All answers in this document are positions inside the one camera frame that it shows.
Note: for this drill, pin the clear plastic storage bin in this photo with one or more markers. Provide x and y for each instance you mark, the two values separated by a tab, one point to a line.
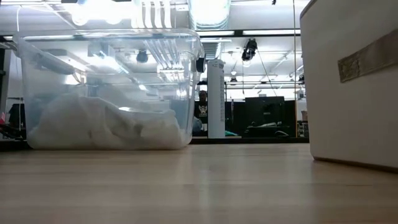
109	62

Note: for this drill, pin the beige fabric storage box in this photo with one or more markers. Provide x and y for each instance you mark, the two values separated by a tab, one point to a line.
348	118

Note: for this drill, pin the white tower column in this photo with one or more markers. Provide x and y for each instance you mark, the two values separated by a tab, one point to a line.
216	99

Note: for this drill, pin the black round ceiling fixture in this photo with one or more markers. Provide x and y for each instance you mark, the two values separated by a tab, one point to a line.
142	56

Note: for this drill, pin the silver ceiling duct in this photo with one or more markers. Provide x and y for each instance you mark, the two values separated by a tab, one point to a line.
210	14

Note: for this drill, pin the black hanging camera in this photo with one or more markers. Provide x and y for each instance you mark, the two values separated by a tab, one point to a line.
249	49

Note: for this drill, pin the ceiling light strip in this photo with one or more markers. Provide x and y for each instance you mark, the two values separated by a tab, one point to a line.
270	32
216	33

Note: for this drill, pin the white shirt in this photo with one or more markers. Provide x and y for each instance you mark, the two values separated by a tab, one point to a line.
93	127

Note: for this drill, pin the person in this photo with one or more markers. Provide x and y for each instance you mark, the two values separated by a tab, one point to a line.
202	112

